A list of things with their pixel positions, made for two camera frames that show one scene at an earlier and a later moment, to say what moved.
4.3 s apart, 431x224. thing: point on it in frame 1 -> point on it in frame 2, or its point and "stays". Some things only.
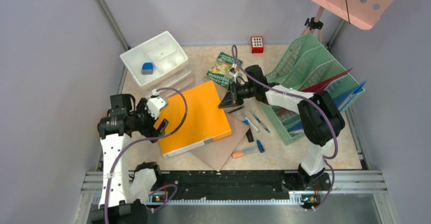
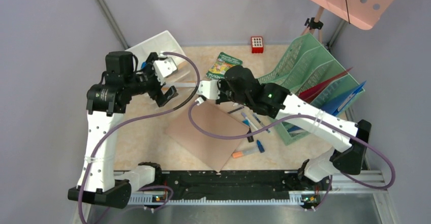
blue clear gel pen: x=261 y=123 stays
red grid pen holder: x=256 y=43 stays
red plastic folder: x=315 y=88 stays
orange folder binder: x=205 y=122 -> x=180 y=85
